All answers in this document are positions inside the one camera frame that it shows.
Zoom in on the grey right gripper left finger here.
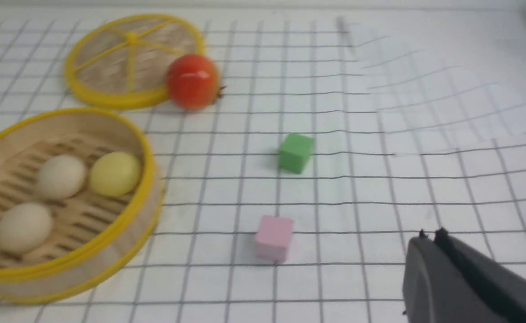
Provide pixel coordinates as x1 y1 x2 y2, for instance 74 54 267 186
402 230 507 323

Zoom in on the bamboo steamer lid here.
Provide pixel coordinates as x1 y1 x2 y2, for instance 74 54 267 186
63 13 207 109

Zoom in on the white grid tablecloth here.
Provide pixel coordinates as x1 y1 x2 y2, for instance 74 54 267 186
0 7 526 323

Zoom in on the pink cube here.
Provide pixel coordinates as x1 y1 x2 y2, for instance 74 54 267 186
255 215 294 262

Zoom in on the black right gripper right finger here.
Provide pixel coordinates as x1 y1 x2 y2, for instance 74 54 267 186
434 228 526 323

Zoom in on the white bun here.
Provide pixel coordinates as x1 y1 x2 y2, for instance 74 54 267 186
0 202 54 255
35 155 88 200

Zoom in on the red pomegranate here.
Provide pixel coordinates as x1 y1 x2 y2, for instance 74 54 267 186
165 53 226 112

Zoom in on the bamboo steamer tray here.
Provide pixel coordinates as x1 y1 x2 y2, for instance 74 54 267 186
0 108 164 303

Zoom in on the green cube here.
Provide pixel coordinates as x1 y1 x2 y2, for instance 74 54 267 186
278 133 314 174

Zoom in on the yellow bun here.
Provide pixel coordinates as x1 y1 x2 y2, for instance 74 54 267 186
88 151 142 197

